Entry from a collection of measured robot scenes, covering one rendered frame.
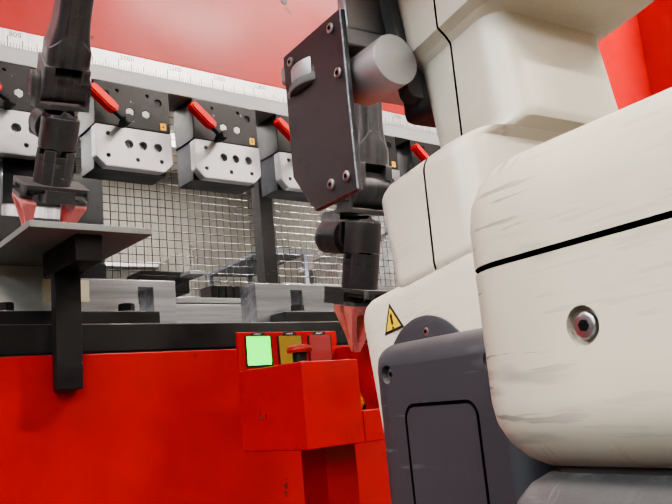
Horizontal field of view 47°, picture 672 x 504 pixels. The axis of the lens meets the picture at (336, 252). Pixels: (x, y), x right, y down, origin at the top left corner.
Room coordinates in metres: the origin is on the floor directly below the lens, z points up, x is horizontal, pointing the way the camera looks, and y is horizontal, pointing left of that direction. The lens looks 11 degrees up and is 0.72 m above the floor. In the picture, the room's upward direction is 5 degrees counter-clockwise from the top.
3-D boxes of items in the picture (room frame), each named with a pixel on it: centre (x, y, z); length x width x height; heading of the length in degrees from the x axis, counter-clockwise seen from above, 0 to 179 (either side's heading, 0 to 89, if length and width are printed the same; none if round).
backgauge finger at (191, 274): (1.61, 0.36, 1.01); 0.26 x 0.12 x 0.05; 39
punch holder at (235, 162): (1.51, 0.22, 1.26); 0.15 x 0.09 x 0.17; 129
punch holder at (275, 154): (1.64, 0.07, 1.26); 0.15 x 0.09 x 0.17; 129
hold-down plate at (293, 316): (1.61, 0.01, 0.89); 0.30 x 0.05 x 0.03; 129
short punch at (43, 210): (1.28, 0.52, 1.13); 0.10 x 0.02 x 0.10; 129
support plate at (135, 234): (1.16, 0.42, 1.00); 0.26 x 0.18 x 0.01; 39
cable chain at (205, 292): (2.07, 0.17, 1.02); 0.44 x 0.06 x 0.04; 129
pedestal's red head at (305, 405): (1.19, 0.04, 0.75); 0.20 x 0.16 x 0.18; 131
